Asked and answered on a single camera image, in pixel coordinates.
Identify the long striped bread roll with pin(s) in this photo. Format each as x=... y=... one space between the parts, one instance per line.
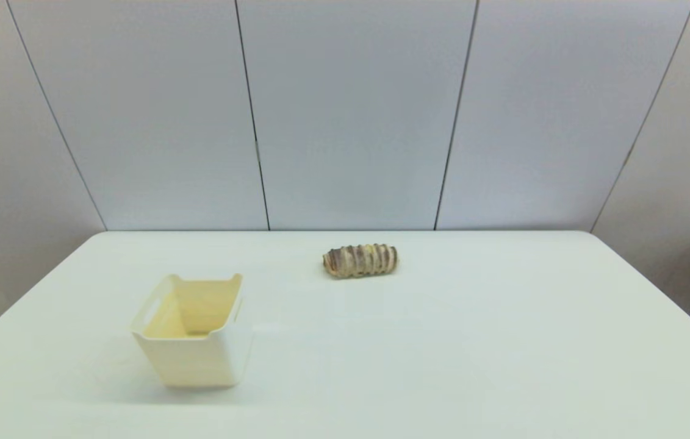
x=360 y=261

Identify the cream plastic storage bin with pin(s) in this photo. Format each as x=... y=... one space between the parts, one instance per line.
x=198 y=360

